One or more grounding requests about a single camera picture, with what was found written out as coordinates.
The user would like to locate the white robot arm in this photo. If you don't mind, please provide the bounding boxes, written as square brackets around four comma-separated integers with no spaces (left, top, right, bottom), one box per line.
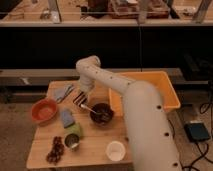
[76,56,182,171]

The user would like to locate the metal cup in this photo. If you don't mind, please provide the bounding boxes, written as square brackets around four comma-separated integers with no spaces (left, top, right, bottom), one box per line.
[64,134,80,150]

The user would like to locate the white paper cup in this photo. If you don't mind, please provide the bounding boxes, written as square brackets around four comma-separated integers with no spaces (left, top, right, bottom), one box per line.
[105,141,126,162]

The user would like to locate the metal spoon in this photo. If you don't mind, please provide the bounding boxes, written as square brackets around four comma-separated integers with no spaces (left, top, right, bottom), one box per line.
[80,104,97,114]

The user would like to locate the grey blue scissors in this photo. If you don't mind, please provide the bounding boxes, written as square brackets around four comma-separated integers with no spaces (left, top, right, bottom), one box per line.
[53,84,74,103]

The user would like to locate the dark brown bowl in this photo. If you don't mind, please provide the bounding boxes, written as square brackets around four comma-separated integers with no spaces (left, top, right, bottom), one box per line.
[90,103,114,125]

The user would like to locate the blue sponge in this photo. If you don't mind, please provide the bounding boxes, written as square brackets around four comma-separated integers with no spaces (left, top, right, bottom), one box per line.
[60,109,75,128]

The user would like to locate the green cloth piece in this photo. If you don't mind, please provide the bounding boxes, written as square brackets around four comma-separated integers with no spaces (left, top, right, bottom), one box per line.
[66,123,83,138]

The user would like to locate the orange plastic bowl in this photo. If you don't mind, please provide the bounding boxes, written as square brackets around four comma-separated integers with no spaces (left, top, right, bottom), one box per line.
[31,98,58,125]

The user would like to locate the wooden table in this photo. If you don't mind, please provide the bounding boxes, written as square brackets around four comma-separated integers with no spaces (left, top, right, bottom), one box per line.
[26,89,132,171]

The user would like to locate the dark grape bunch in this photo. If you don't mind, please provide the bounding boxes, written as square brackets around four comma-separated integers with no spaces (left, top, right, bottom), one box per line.
[46,136,64,164]

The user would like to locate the yellow plastic bin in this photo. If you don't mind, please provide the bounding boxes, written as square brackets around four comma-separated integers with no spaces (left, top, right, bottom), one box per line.
[109,71,181,116]

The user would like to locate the black foot pedal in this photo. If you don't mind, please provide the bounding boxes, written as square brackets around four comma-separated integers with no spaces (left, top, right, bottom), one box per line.
[184,123,210,142]

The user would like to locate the black cable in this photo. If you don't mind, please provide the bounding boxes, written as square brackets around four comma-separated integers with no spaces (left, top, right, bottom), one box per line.
[166,96,213,171]

